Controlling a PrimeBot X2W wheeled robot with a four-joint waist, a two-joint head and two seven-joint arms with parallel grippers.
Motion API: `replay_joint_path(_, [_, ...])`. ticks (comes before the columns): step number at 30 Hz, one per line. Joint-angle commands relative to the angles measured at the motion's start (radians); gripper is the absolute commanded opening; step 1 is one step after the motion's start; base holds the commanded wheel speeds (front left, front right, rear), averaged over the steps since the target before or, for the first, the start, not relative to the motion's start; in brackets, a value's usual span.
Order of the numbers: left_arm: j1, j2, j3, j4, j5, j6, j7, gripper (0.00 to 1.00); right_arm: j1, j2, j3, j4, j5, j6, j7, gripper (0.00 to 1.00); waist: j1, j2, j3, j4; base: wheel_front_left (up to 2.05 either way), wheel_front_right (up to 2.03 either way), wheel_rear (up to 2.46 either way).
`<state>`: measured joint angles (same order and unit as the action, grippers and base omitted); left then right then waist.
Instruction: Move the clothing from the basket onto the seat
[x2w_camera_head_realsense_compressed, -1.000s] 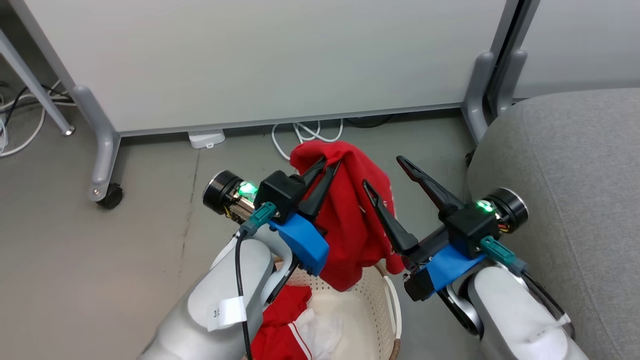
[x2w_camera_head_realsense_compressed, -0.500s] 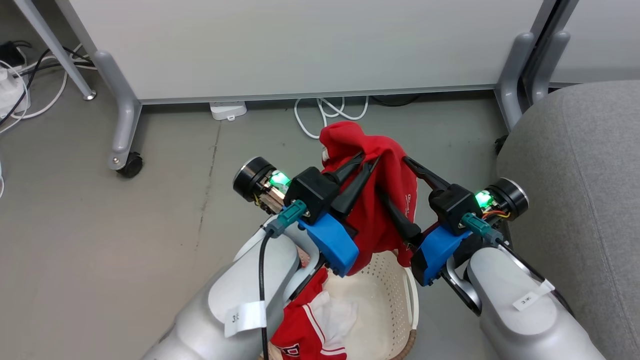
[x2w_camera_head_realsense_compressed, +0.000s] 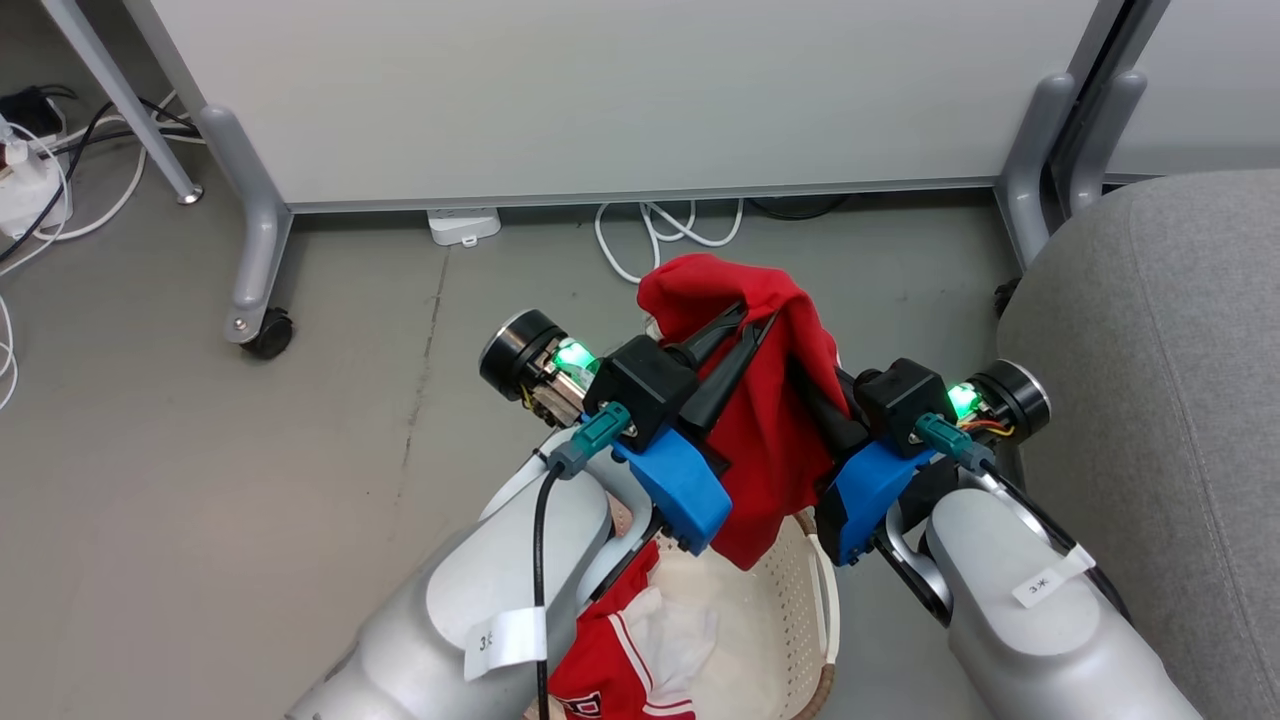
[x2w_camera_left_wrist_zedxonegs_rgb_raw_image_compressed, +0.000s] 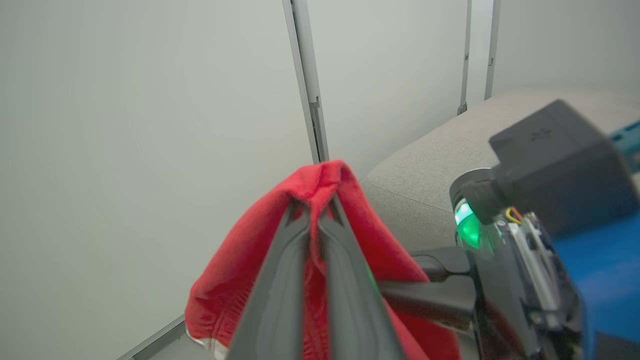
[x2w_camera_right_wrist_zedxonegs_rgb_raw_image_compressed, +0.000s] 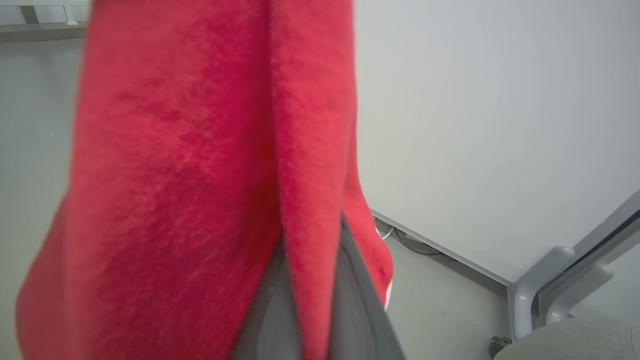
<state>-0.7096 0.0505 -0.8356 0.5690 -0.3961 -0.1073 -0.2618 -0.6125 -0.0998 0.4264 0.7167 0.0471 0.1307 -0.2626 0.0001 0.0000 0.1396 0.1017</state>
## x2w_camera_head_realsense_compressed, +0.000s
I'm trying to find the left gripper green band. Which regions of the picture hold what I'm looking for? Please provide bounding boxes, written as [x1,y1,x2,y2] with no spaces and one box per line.
[478,300,781,441]

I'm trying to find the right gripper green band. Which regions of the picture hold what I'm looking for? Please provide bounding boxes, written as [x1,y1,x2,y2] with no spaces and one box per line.
[785,355,1053,451]

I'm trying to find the plain red garment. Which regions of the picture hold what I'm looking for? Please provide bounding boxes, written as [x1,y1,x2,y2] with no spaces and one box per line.
[637,253,851,571]

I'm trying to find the cream plastic laundry basket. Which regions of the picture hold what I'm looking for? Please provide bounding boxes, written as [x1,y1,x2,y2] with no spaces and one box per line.
[520,505,843,720]

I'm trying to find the white power strip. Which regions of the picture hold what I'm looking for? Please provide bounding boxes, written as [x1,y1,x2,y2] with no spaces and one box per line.
[0,140,73,239]
[428,207,502,247]

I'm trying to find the grey partition foot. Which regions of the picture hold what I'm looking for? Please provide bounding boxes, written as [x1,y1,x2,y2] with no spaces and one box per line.
[1068,68,1149,216]
[995,72,1079,271]
[197,105,293,346]

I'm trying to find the wide white partition panel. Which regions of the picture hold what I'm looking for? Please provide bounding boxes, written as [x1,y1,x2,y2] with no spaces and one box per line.
[120,0,1101,213]

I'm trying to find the red garment with white stripes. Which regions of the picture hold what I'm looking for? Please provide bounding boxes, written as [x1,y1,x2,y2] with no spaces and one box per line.
[545,568,701,720]

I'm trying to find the grey fabric sofa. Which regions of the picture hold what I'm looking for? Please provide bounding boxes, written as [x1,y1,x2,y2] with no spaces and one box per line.
[997,170,1280,720]

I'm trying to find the narrow white partition panel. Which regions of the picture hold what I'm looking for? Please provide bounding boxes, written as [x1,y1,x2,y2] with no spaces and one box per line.
[1105,0,1280,181]

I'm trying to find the grey slanted table leg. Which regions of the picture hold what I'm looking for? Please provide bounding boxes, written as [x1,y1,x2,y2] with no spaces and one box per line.
[40,0,204,206]

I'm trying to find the black power adapter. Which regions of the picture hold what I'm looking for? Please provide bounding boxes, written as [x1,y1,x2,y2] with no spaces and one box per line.
[0,85,63,141]

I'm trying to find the blue right camera mount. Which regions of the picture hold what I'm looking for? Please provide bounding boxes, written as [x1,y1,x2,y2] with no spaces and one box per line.
[815,440,941,568]

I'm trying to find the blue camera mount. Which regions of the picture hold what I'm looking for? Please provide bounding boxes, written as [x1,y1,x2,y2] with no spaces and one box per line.
[612,425,734,556]
[815,440,941,568]

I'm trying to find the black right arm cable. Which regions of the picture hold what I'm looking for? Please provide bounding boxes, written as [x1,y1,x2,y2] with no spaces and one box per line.
[915,415,1131,621]

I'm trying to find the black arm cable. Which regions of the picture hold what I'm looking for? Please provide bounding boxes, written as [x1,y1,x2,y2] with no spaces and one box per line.
[533,400,633,720]
[915,415,1131,621]

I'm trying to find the blue left camera mount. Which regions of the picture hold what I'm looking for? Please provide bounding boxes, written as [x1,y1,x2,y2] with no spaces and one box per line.
[612,425,734,556]

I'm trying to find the white coiled cable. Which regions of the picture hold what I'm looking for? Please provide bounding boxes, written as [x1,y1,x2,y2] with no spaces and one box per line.
[594,198,746,285]

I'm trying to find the black cable loop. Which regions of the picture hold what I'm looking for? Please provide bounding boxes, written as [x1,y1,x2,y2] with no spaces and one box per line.
[750,195,851,221]

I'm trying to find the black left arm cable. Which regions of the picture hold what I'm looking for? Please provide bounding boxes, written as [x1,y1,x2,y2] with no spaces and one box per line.
[533,400,633,720]

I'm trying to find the black floor cables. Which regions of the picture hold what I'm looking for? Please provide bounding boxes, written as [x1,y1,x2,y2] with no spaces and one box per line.
[0,95,201,266]

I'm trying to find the white floor cable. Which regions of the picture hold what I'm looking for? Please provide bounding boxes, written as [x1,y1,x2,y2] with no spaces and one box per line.
[0,90,176,276]
[0,295,19,411]

